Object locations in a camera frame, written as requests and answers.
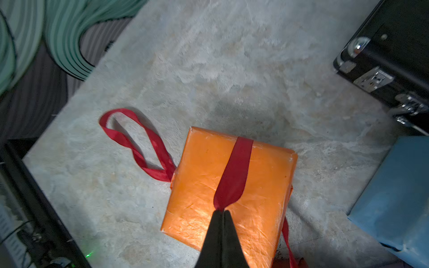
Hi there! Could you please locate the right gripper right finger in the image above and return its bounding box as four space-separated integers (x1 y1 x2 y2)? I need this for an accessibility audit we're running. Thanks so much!
223 211 249 268

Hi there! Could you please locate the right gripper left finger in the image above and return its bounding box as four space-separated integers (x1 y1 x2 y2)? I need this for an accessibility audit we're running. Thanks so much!
195 210 223 268

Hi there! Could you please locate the orange gift box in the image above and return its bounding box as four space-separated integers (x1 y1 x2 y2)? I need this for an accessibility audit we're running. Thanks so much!
161 127 298 268

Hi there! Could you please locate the red gift box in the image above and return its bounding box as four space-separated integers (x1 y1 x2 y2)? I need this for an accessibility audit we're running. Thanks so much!
272 258 309 268

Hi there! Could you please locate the red ribbon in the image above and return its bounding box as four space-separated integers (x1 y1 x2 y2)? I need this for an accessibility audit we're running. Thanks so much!
99 111 288 268

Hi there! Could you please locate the blue gift box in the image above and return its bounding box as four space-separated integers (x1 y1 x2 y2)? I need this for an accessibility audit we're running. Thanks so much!
348 136 429 268

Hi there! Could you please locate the black hard case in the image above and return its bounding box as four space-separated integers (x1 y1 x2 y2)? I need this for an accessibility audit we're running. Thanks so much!
333 1 429 135

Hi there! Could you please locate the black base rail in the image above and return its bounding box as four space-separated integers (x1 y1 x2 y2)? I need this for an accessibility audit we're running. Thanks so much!
1 142 90 268

